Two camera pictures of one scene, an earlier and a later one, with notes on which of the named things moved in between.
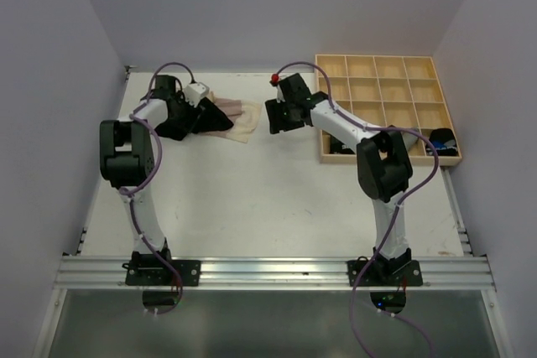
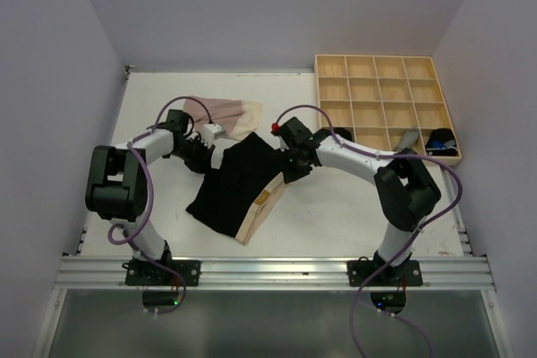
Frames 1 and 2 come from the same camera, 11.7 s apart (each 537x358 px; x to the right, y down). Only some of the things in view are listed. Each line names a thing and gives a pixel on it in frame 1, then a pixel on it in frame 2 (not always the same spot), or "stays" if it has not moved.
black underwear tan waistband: [208, 117] -> [237, 197]
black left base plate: [159, 272] stays
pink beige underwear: [244, 116] stays
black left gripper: [189, 121] -> [203, 164]
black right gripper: [276, 121] -> [289, 173]
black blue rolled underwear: [444, 141] stays
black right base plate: [383, 273] stays
